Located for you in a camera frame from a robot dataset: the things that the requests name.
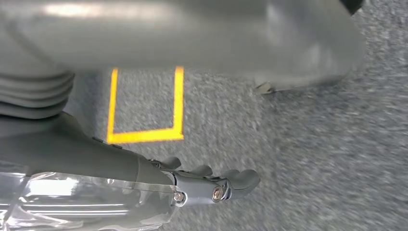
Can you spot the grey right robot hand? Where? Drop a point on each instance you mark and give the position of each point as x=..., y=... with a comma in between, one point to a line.
x=79, y=178

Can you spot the yellow floor tape square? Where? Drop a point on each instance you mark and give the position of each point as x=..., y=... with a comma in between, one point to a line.
x=143, y=135

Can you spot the grey robot body shell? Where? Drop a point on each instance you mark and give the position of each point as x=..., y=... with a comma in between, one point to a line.
x=191, y=32

